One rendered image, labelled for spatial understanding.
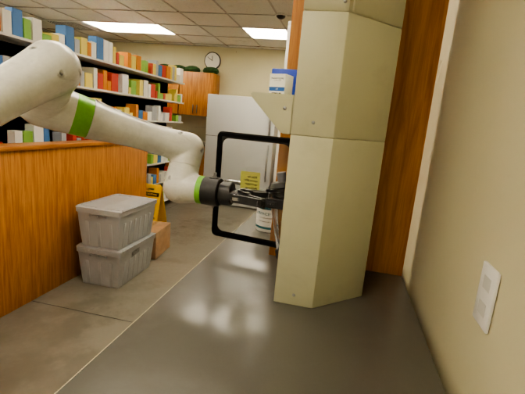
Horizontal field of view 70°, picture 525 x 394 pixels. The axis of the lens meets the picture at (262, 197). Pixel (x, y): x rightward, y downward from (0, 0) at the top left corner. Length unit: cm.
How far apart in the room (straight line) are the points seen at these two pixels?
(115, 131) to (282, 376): 79
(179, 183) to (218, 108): 503
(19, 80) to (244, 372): 76
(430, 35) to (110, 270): 276
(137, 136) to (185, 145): 15
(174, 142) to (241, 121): 489
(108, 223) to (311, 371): 252
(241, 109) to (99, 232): 353
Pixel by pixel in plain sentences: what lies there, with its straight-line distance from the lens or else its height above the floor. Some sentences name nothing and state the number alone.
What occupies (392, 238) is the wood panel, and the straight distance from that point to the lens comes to 141.
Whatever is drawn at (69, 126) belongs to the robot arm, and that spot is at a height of 138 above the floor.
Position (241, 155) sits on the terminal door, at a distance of 136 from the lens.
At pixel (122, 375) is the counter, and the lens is 83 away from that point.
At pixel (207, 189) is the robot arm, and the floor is 121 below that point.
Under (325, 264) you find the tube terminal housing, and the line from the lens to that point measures 106.
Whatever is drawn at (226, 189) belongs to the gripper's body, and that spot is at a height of 122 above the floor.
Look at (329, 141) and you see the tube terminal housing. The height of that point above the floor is 140.
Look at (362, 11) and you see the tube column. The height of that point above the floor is 172.
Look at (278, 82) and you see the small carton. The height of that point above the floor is 155.
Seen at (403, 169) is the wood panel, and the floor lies 132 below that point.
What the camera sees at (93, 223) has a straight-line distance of 325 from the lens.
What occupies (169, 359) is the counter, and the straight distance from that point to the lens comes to 86.
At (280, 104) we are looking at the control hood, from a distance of 99.
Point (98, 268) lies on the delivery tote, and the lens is 335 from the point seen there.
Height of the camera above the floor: 144
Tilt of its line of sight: 11 degrees down
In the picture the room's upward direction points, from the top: 5 degrees clockwise
